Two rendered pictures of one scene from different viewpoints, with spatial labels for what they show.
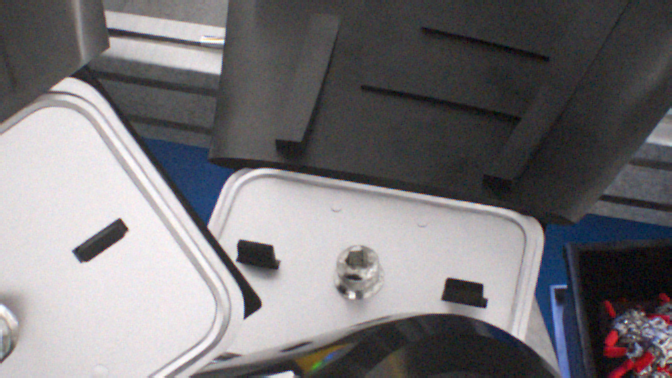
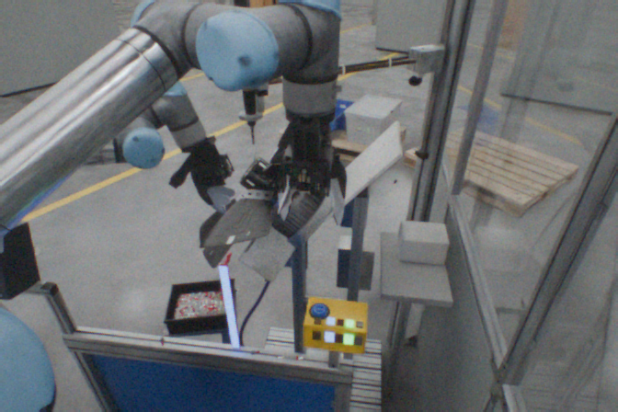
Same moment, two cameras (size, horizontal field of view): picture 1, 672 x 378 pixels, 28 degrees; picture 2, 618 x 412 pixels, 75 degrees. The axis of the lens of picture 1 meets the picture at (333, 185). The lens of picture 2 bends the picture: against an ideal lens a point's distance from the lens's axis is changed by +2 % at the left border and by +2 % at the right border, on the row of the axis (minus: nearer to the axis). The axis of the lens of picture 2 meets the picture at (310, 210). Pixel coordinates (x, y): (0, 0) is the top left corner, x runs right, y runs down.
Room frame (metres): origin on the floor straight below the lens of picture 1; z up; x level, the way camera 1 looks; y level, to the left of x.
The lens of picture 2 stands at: (1.31, -0.04, 1.88)
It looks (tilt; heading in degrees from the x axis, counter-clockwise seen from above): 34 degrees down; 169
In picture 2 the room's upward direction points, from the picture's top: straight up
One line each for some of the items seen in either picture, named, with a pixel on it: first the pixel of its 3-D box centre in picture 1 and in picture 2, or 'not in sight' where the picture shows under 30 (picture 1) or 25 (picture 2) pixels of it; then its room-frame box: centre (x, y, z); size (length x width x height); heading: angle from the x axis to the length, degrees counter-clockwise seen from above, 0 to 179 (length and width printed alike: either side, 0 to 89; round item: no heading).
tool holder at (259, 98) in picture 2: not in sight; (252, 99); (0.19, 0.00, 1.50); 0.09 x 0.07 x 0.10; 106
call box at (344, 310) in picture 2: not in sight; (336, 326); (0.63, 0.16, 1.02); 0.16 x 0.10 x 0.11; 71
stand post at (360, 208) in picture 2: not in sight; (351, 303); (0.18, 0.36, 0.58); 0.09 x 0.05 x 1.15; 161
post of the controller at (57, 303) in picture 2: not in sight; (59, 309); (0.37, -0.62, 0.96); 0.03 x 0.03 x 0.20; 71
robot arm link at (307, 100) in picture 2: not in sight; (312, 93); (0.78, 0.06, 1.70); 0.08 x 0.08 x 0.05
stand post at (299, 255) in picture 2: not in sight; (300, 316); (0.10, 0.14, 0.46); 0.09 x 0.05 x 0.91; 161
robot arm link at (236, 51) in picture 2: not in sight; (244, 45); (0.83, -0.02, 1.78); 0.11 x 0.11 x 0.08; 43
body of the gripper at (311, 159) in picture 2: not in sight; (309, 149); (0.78, 0.06, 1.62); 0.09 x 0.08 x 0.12; 161
